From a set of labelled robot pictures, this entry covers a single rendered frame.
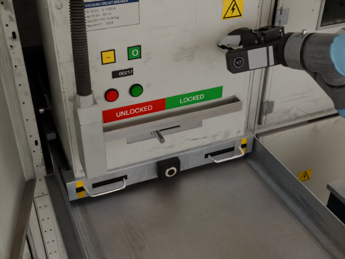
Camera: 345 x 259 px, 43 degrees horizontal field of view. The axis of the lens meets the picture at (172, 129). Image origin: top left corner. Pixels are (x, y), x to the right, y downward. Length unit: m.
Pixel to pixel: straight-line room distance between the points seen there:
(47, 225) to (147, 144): 0.44
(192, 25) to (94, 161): 0.38
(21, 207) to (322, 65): 0.80
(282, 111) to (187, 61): 0.53
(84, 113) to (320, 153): 1.07
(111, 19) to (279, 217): 0.63
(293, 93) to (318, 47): 0.62
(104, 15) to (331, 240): 0.73
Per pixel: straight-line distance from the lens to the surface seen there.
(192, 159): 1.21
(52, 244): 1.46
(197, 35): 1.04
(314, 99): 1.56
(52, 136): 1.31
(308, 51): 0.88
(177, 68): 1.05
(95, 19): 0.94
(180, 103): 1.10
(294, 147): 1.63
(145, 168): 1.16
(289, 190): 1.21
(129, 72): 1.01
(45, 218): 1.38
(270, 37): 0.98
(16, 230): 1.15
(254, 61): 0.93
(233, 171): 1.26
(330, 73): 0.88
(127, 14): 0.96
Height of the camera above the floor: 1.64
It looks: 34 degrees down
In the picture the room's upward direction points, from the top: 1 degrees clockwise
